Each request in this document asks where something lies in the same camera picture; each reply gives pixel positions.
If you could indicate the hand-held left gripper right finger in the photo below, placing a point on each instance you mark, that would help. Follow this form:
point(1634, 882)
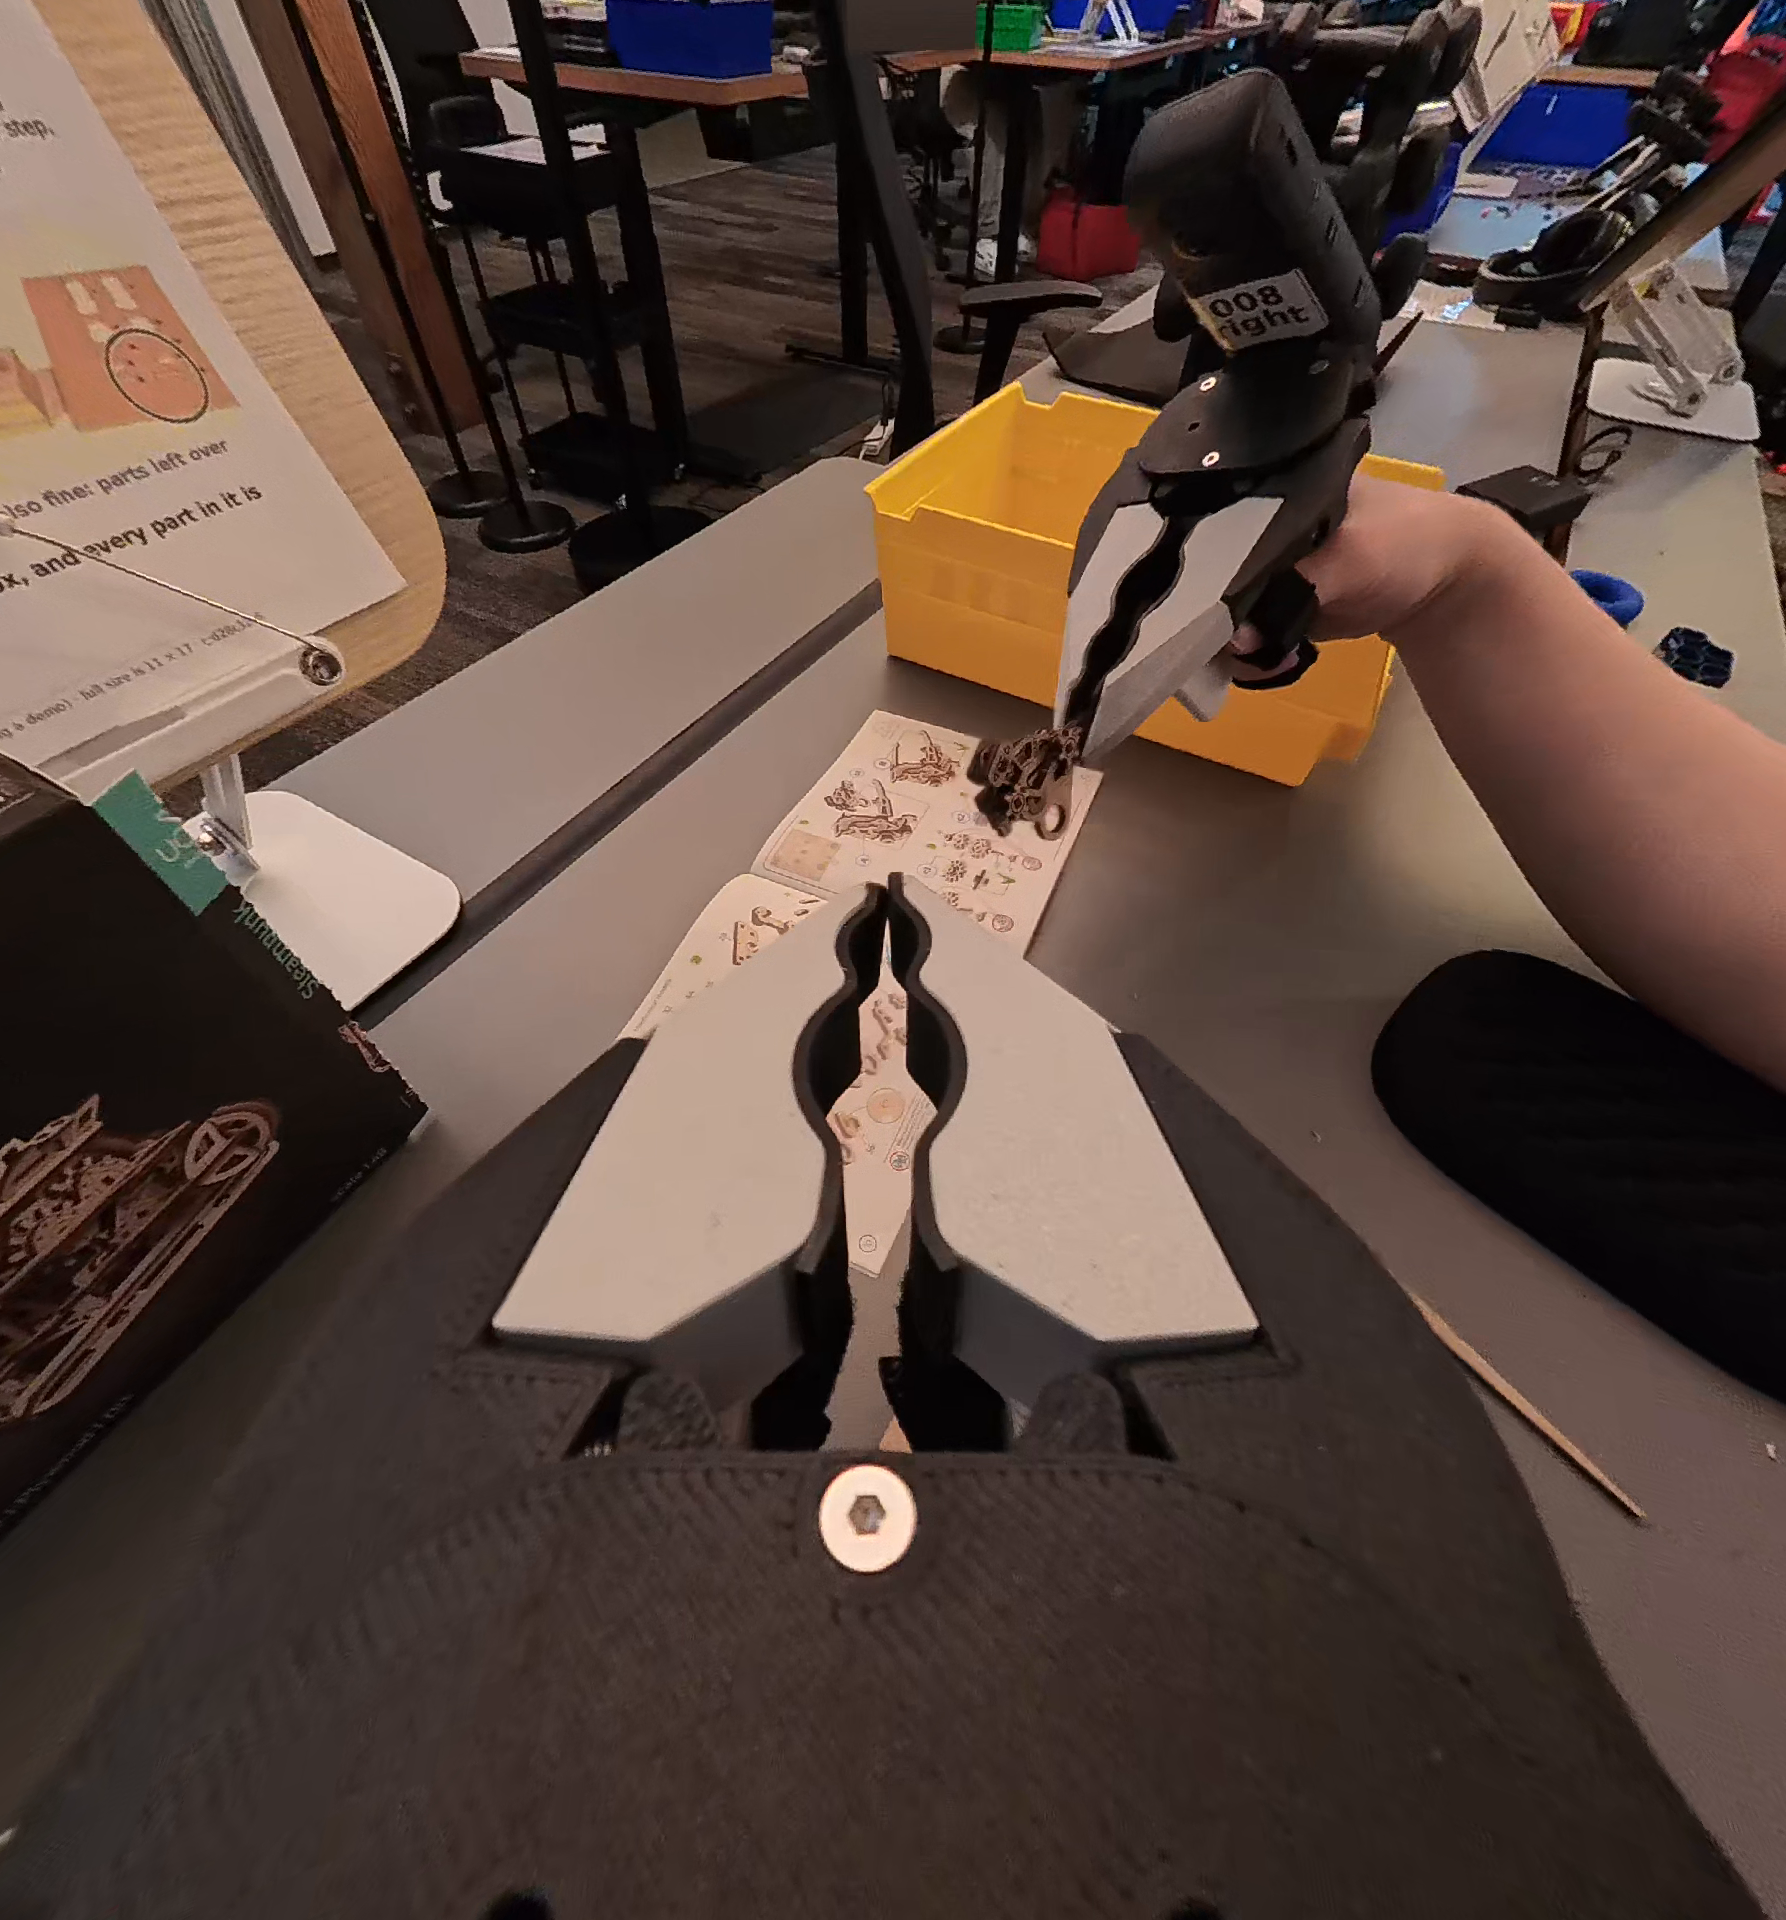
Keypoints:
point(1090, 1186)

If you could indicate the person's right hand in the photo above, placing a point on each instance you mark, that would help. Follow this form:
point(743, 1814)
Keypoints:
point(1410, 562)

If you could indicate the black power adapter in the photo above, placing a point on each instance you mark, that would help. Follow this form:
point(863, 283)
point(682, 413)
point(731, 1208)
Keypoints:
point(1523, 494)

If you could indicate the dark model kit box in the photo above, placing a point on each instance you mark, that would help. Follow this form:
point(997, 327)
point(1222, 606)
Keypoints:
point(113, 1051)

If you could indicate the dark blue honeycomb part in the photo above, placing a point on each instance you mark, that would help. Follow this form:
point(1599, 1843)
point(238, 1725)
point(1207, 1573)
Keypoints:
point(1692, 657)

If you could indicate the wooden instruction sign board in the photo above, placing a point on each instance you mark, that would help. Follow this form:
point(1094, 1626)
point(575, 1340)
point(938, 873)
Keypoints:
point(1718, 188)
point(279, 301)

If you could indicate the dark wooden model assembly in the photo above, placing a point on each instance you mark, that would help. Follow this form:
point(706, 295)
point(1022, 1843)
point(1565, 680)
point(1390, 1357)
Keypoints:
point(1022, 772)

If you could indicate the black office chair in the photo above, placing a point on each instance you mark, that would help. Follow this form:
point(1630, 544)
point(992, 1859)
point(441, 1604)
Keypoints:
point(1028, 295)

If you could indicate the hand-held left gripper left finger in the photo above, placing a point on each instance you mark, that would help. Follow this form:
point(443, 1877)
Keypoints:
point(668, 1169)

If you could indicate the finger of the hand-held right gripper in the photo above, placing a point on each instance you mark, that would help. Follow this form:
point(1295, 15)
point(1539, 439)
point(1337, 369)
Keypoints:
point(1200, 579)
point(1090, 630)

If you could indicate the thin wooden stick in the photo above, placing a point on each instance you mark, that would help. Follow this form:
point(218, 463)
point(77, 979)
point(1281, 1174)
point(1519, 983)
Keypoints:
point(1523, 1403)

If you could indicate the green plastic bin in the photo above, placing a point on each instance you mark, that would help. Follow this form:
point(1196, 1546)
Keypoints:
point(1012, 21)

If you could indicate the person's right forearm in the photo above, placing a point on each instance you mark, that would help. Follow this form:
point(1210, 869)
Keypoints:
point(1704, 809)

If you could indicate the blue plastic bin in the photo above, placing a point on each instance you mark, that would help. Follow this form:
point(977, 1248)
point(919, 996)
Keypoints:
point(690, 37)
point(1119, 15)
point(1561, 129)

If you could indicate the printed assembly instruction sheet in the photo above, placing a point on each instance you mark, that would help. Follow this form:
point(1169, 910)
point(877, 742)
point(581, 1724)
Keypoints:
point(894, 809)

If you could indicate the yellow plastic bin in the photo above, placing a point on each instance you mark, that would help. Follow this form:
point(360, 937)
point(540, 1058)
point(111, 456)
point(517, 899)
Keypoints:
point(984, 570)

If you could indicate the red bag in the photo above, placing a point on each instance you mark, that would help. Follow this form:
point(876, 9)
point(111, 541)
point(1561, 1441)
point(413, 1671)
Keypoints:
point(1090, 240)

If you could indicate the white sign stand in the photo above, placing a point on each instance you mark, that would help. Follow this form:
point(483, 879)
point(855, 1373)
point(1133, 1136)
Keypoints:
point(338, 899)
point(1681, 397)

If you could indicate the black headphones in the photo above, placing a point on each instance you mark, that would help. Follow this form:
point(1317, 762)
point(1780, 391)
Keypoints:
point(1523, 278)

